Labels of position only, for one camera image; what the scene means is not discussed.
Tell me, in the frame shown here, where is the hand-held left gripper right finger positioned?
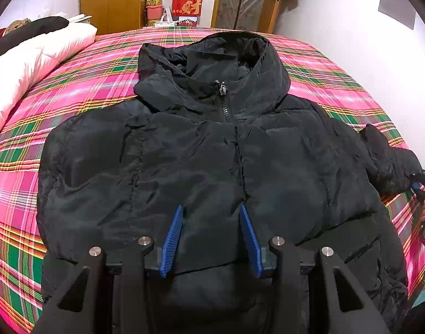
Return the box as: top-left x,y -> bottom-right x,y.
239,203 -> 392,334

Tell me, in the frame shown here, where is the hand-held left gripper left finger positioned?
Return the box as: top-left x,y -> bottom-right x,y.
33,205 -> 185,334

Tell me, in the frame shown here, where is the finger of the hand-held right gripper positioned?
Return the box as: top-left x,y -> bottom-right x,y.
409,170 -> 425,195

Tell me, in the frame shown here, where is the black hooded puffer jacket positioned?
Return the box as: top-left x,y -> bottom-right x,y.
37,31 -> 423,334

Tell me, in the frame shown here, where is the pink green plaid bed sheet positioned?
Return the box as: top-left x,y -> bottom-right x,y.
0,26 -> 425,334

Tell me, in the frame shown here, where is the white tote bag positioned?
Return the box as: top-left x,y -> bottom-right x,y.
153,14 -> 180,28

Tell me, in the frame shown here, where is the white duvet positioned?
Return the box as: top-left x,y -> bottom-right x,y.
0,21 -> 98,147

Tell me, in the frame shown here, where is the red plastic bin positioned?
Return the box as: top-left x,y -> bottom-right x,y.
146,5 -> 164,22

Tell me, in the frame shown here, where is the red gift box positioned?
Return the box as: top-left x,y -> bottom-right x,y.
172,0 -> 203,19

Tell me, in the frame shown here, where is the grey plastic door cover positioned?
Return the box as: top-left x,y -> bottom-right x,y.
219,0 -> 273,30

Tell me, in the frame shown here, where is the wooden wardrobe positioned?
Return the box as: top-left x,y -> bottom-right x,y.
80,0 -> 152,35

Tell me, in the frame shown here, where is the black cloth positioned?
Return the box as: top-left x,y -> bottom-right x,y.
0,16 -> 70,65

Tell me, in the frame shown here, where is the brown fuzzy plush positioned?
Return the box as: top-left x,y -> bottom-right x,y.
4,18 -> 33,33

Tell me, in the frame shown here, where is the grey wall panel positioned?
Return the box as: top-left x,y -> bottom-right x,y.
377,0 -> 416,30

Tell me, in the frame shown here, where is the wooden door frame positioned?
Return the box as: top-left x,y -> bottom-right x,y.
211,0 -> 288,33

